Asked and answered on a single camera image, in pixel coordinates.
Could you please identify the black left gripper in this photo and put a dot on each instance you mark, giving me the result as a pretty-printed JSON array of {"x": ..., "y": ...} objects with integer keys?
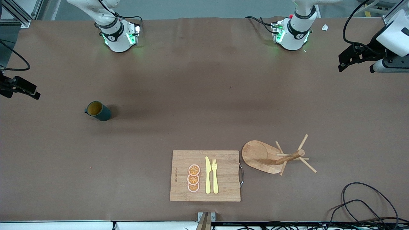
[{"x": 372, "y": 47}]

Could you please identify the dark green cup yellow inside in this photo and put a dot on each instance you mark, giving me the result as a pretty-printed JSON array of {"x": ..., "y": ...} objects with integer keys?
[{"x": 104, "y": 115}]

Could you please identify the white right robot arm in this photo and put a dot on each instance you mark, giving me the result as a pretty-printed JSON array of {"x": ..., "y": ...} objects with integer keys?
[{"x": 116, "y": 38}]

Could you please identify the wooden mug rack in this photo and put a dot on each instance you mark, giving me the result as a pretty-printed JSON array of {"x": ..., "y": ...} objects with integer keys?
[{"x": 258, "y": 156}]

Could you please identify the small white paper scrap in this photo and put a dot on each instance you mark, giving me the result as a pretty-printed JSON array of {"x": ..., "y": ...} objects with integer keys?
[{"x": 325, "y": 27}]

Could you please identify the brown table cover sheet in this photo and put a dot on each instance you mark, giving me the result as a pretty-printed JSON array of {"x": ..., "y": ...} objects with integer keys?
[{"x": 191, "y": 95}]

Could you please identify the toy orange slice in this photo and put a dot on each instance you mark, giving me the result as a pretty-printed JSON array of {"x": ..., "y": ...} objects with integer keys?
[
  {"x": 193, "y": 180},
  {"x": 194, "y": 170},
  {"x": 193, "y": 187}
]

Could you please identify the yellow plastic fork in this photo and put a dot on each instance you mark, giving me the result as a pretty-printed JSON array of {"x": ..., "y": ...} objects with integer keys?
[{"x": 215, "y": 179}]

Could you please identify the yellow plastic knife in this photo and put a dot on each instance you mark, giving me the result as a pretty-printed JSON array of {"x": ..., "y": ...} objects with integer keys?
[{"x": 208, "y": 179}]

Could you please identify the aluminium frame profile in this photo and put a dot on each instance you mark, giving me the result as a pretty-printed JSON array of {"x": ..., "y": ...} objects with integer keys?
[
  {"x": 387, "y": 19},
  {"x": 19, "y": 16}
]

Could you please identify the white table edge rail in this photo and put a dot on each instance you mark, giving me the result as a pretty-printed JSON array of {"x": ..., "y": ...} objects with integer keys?
[{"x": 64, "y": 225}]

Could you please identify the metal mount bracket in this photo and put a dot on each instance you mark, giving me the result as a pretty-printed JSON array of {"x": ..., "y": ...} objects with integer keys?
[{"x": 206, "y": 217}]

